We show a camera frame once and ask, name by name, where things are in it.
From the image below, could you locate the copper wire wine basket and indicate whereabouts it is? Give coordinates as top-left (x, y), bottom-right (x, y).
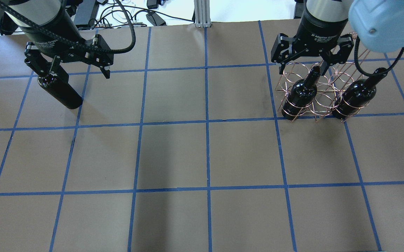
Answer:
top-left (274, 50), bottom-right (366, 122)

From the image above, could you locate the black wine bottle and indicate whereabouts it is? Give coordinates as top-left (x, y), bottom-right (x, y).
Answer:
top-left (37, 67), bottom-right (83, 110)

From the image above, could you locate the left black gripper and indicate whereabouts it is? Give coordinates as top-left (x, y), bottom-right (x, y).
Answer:
top-left (24, 21), bottom-right (114, 79)

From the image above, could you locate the black bottle in basket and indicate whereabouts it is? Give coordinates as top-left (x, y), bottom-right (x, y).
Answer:
top-left (281, 66), bottom-right (321, 121)
top-left (332, 68), bottom-right (387, 120)

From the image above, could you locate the aluminium frame post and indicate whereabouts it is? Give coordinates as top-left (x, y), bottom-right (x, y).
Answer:
top-left (194, 0), bottom-right (212, 28)

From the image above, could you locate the black bottle in basket left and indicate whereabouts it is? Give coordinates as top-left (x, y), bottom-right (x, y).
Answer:
top-left (281, 66), bottom-right (321, 121)

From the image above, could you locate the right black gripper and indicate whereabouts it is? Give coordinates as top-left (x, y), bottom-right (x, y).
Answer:
top-left (271, 10), bottom-right (354, 76)

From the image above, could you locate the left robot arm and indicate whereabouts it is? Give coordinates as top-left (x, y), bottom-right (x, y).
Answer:
top-left (0, 0), bottom-right (114, 79)

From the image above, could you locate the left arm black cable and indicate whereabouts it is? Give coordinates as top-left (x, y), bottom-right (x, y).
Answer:
top-left (0, 0), bottom-right (136, 54)

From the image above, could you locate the black bottle in basket right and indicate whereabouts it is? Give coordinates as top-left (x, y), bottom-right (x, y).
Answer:
top-left (332, 68), bottom-right (387, 120)

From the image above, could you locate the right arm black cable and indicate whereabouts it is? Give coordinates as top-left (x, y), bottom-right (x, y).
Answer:
top-left (354, 37), bottom-right (404, 77)

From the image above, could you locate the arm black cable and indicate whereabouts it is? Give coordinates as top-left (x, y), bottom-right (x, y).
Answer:
top-left (354, 37), bottom-right (404, 77)
top-left (0, 0), bottom-right (136, 54)

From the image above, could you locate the black power adapter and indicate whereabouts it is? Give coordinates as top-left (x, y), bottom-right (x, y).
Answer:
top-left (146, 12), bottom-right (167, 27)

